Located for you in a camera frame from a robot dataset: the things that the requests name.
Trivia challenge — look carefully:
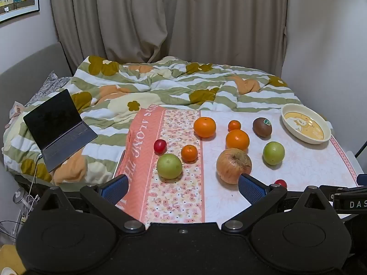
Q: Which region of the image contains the large orange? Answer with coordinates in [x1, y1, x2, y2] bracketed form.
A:
[193, 116, 217, 138]
[225, 129, 250, 152]

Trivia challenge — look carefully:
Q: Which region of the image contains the brown kiwi with green sticker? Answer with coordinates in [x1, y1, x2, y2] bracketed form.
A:
[252, 117, 273, 138]

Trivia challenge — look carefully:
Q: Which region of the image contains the grey laptop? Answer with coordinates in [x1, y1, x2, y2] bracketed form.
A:
[23, 89, 98, 173]

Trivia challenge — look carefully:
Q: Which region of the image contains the beige curtain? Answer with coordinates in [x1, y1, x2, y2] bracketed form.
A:
[49, 0, 289, 76]

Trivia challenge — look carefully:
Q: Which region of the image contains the grey patterned pillow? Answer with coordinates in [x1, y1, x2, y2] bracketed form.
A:
[24, 71, 72, 106]

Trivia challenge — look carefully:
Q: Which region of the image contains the yellow cloth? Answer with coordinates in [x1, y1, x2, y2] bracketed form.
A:
[0, 243, 27, 275]

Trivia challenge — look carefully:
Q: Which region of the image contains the black cable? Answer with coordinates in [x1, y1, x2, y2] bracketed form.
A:
[355, 140, 367, 159]

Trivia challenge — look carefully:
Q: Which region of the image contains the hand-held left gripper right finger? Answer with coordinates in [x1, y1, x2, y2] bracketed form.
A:
[222, 173, 333, 233]

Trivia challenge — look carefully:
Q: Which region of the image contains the cream dish with yellow print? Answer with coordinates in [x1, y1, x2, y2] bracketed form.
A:
[281, 103, 332, 144]

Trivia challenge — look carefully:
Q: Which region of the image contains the white charging cable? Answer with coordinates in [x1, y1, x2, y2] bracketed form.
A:
[32, 155, 44, 205]

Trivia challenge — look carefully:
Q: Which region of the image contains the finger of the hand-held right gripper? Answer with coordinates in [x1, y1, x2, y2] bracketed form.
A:
[320, 185, 367, 194]
[330, 192, 367, 215]

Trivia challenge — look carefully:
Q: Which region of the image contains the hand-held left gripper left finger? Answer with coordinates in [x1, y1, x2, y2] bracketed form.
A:
[37, 174, 146, 233]

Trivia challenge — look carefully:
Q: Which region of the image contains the brown pomegranate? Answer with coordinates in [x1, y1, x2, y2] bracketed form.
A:
[216, 148, 252, 184]

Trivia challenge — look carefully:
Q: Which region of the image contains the grey upholstered headboard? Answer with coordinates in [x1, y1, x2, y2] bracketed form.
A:
[0, 42, 72, 115]

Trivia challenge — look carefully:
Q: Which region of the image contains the green apple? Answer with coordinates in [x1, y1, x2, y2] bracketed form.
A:
[263, 141, 285, 166]
[156, 153, 183, 179]

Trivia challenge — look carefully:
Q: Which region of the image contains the green striped floral blanket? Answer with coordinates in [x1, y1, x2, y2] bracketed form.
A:
[3, 55, 333, 185]

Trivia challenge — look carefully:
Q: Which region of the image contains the small pink box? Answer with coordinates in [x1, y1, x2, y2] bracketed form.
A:
[8, 101, 27, 121]

